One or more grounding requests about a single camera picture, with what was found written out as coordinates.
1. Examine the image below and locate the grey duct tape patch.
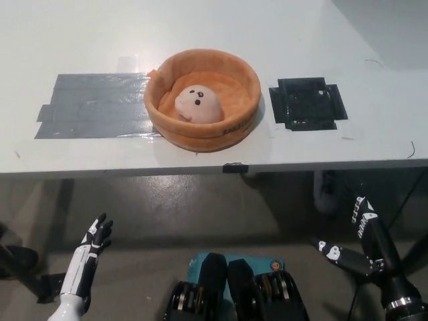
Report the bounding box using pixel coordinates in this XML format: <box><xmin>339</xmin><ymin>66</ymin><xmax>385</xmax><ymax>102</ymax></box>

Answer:
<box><xmin>33</xmin><ymin>73</ymin><xmax>161</xmax><ymax>140</ymax></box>

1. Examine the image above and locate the thin black cable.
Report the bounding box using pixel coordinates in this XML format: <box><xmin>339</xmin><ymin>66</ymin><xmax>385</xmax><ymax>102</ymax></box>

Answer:
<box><xmin>349</xmin><ymin>169</ymin><xmax>425</xmax><ymax>320</ymax></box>

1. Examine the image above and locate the black table leg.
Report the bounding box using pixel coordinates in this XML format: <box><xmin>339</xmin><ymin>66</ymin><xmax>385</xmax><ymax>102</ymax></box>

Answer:
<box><xmin>399</xmin><ymin>230</ymin><xmax>428</xmax><ymax>278</ymax></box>

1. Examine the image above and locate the black floor tape patch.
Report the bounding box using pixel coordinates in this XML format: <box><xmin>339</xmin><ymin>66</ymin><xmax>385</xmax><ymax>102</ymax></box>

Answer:
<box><xmin>35</xmin><ymin>272</ymin><xmax>68</xmax><ymax>304</ymax></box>

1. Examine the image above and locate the grey table leg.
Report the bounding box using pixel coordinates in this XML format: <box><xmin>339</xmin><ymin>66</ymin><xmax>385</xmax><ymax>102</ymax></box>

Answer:
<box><xmin>39</xmin><ymin>179</ymin><xmax>75</xmax><ymax>261</ymax></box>

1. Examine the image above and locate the black stand base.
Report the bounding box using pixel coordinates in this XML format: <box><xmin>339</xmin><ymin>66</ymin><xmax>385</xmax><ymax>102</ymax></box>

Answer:
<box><xmin>0</xmin><ymin>245</ymin><xmax>39</xmax><ymax>278</ymax></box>

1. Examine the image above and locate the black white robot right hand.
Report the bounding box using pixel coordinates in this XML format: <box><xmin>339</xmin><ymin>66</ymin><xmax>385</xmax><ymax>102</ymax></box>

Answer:
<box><xmin>310</xmin><ymin>195</ymin><xmax>423</xmax><ymax>312</ymax></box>

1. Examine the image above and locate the orange plush round basket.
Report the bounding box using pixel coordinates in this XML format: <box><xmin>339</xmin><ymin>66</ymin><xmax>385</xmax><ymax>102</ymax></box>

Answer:
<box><xmin>142</xmin><ymin>48</ymin><xmax>261</xmax><ymax>153</ymax></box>

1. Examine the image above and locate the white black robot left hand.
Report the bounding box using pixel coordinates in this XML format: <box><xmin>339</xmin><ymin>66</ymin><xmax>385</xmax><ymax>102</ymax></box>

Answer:
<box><xmin>59</xmin><ymin>212</ymin><xmax>114</xmax><ymax>298</ymax></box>

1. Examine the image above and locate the small black edge tape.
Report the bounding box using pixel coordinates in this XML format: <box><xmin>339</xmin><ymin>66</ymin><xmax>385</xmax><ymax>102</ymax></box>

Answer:
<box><xmin>222</xmin><ymin>162</ymin><xmax>249</xmax><ymax>174</ymax></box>

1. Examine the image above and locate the black teal robot body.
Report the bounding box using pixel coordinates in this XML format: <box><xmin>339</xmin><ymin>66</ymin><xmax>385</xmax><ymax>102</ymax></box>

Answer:
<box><xmin>163</xmin><ymin>252</ymin><xmax>308</xmax><ymax>321</ymax></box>

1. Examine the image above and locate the cream plush dumpling toy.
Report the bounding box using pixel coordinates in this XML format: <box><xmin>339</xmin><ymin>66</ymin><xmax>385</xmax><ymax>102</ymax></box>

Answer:
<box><xmin>175</xmin><ymin>84</ymin><xmax>223</xmax><ymax>124</ymax></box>

